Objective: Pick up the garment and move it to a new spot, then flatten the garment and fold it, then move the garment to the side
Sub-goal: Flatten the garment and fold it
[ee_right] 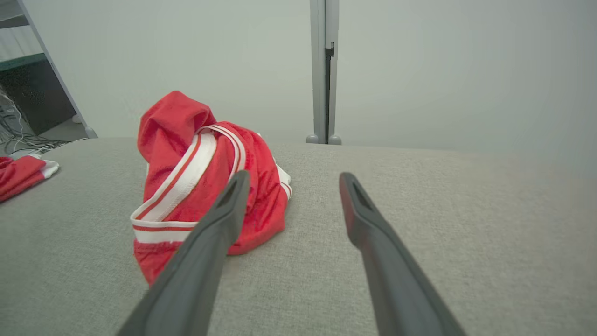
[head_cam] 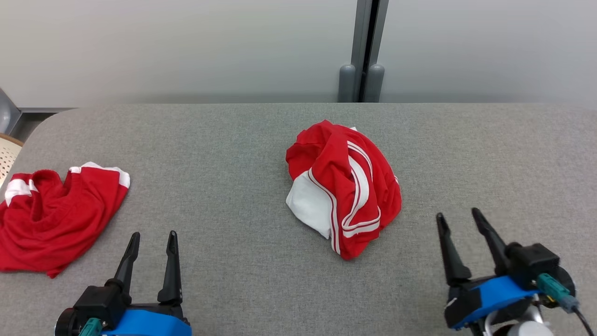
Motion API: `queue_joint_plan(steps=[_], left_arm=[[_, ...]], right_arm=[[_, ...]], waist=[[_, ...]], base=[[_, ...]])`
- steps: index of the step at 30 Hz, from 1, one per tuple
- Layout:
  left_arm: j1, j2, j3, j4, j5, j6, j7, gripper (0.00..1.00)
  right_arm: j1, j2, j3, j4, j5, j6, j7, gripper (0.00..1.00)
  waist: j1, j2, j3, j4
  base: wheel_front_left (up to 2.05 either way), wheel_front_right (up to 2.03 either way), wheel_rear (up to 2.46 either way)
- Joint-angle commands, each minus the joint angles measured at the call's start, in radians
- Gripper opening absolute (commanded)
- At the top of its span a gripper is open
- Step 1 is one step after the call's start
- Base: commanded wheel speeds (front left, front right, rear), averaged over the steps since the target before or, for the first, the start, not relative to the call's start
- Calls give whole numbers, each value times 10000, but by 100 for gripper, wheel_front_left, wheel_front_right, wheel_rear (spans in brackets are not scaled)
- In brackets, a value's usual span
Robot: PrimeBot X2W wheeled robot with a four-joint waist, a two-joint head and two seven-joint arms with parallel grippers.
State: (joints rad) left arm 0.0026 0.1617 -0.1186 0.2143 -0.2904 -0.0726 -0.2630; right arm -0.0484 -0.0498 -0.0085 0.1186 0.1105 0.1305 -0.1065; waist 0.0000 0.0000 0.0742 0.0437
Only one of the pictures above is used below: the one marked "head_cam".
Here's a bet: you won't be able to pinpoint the cream perforated laundry basket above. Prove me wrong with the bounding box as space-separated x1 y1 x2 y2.
0 133 24 188

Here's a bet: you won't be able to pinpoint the grey slanted partition post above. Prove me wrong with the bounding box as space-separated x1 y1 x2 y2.
0 88 22 137

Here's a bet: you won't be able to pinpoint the red jersey with white sleeves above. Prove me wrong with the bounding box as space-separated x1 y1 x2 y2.
285 120 403 261

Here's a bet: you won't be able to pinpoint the grey double partition post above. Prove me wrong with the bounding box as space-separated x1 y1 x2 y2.
338 0 389 103

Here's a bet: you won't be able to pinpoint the black left cable teal connector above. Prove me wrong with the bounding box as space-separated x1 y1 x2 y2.
78 317 104 336

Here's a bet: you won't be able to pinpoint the black right cable teal connector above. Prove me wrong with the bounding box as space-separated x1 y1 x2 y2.
536 273 597 336

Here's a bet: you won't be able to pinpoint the red shorts with white waistband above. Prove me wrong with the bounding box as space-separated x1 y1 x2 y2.
0 162 131 279

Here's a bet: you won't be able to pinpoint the black cable teal connector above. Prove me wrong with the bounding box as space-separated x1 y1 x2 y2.
78 317 104 336
536 273 597 336

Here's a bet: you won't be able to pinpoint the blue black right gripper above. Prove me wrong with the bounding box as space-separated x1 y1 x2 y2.
436 208 541 332

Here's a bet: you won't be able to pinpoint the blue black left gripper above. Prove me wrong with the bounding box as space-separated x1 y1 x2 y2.
100 230 192 336

